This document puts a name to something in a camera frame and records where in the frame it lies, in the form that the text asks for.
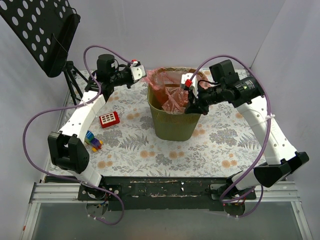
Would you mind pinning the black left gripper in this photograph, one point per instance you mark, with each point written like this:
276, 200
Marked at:
128, 76

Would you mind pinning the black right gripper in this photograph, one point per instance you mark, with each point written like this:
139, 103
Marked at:
198, 99

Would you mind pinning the red torn trash bag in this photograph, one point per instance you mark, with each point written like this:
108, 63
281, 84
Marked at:
165, 84

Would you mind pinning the green plastic trash bin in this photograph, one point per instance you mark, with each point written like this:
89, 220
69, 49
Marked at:
171, 126

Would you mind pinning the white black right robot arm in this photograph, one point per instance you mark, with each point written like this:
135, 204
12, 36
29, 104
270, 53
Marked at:
277, 159

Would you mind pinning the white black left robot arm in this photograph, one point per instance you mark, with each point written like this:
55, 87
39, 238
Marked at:
66, 147

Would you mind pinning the red calculator toy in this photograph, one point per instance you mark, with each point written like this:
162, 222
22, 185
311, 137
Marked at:
109, 119

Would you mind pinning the floral patterned table mat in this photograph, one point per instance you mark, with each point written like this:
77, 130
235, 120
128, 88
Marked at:
221, 144

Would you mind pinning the colourful toy figure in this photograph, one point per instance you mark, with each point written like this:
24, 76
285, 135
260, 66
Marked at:
91, 140

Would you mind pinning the black music stand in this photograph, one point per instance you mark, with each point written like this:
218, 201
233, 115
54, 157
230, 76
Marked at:
46, 28

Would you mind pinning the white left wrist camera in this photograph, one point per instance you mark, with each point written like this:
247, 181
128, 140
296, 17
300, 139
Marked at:
137, 70

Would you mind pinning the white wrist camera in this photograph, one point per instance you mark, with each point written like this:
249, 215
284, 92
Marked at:
187, 82
137, 70

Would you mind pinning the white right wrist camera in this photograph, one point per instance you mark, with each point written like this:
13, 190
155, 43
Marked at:
187, 82

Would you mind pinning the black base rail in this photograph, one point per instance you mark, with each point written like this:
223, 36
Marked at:
157, 193

